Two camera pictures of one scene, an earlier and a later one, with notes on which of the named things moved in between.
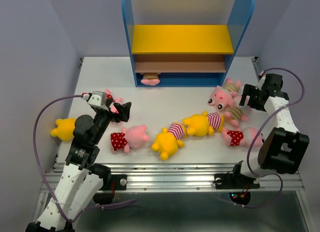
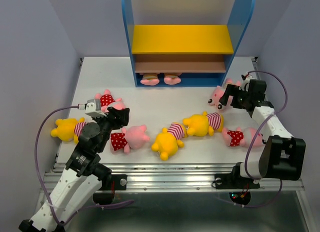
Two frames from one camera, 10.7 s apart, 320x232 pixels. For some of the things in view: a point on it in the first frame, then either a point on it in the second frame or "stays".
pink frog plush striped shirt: x=150 y=78 stays
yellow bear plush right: x=201 y=125 stays
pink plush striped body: x=234 y=115 -> x=172 y=78
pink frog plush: x=225 y=96 stays
